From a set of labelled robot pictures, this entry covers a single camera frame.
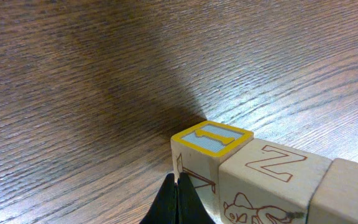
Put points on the block with yellow I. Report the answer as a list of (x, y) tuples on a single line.
[(200, 151)]

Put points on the block with bird picture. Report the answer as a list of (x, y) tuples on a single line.
[(265, 182)]

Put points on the block with butterfly picture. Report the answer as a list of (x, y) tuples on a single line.
[(336, 198)]

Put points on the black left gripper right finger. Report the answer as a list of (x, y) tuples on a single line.
[(190, 207)]

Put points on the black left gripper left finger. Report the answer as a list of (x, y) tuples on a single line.
[(163, 210)]

